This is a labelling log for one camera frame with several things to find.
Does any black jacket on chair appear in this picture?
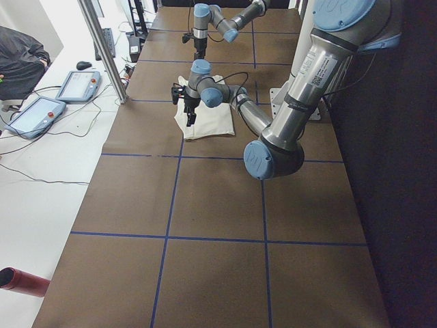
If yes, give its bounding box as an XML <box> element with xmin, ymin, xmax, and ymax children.
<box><xmin>1</xmin><ymin>27</ymin><xmax>51</xmax><ymax>100</ymax></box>

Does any cream long-sleeve cat shirt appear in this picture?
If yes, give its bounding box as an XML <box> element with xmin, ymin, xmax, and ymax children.
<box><xmin>174</xmin><ymin>86</ymin><xmax>235</xmax><ymax>139</ymax></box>

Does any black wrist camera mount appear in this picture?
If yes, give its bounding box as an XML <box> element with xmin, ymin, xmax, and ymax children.
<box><xmin>171</xmin><ymin>83</ymin><xmax>186</xmax><ymax>105</ymax></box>
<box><xmin>182</xmin><ymin>33</ymin><xmax>193</xmax><ymax>44</ymax></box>

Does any black computer mouse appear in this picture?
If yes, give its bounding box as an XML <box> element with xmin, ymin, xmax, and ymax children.
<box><xmin>76</xmin><ymin>61</ymin><xmax>92</xmax><ymax>70</ymax></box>

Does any black box with label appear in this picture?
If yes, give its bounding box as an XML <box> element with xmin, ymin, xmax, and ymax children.
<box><xmin>128</xmin><ymin>36</ymin><xmax>141</xmax><ymax>63</ymax></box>

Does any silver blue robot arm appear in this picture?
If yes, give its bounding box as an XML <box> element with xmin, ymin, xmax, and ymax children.
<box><xmin>171</xmin><ymin>1</ymin><xmax>404</xmax><ymax>180</ymax></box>
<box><xmin>184</xmin><ymin>0</ymin><xmax>271</xmax><ymax>59</ymax></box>

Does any blue teach pendant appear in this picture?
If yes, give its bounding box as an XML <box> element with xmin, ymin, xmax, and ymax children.
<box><xmin>55</xmin><ymin>70</ymin><xmax>101</xmax><ymax>103</ymax></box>
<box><xmin>5</xmin><ymin>96</ymin><xmax>66</xmax><ymax>139</ymax></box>

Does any near blue teach pendant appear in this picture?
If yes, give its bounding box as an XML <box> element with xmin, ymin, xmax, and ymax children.
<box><xmin>5</xmin><ymin>96</ymin><xmax>66</xmax><ymax>139</ymax></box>

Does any white camera pole with base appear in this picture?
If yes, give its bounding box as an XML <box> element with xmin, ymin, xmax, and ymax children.
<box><xmin>270</xmin><ymin>1</ymin><xmax>315</xmax><ymax>117</ymax></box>

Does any aluminium frame post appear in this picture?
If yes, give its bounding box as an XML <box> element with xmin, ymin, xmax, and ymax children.
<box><xmin>78</xmin><ymin>0</ymin><xmax>128</xmax><ymax>104</ymax></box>

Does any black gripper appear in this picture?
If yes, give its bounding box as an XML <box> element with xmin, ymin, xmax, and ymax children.
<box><xmin>194</xmin><ymin>38</ymin><xmax>207</xmax><ymax>60</ymax></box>
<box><xmin>184</xmin><ymin>95</ymin><xmax>199</xmax><ymax>127</ymax></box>

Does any red cylinder tube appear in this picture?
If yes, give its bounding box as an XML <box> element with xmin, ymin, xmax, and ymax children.
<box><xmin>1</xmin><ymin>267</ymin><xmax>51</xmax><ymax>297</ymax></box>

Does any far blue teach pendant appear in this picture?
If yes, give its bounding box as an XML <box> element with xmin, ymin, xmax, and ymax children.
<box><xmin>55</xmin><ymin>70</ymin><xmax>101</xmax><ymax>103</ymax></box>

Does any black keyboard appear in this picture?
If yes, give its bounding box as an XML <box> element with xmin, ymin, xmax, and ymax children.
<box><xmin>93</xmin><ymin>27</ymin><xmax>117</xmax><ymax>62</ymax></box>

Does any black pendant cable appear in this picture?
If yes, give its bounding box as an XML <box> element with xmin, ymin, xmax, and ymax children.
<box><xmin>0</xmin><ymin>85</ymin><xmax>103</xmax><ymax>186</ymax></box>

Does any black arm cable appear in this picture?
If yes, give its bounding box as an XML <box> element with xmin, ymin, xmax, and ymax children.
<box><xmin>218</xmin><ymin>72</ymin><xmax>328</xmax><ymax>141</ymax></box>

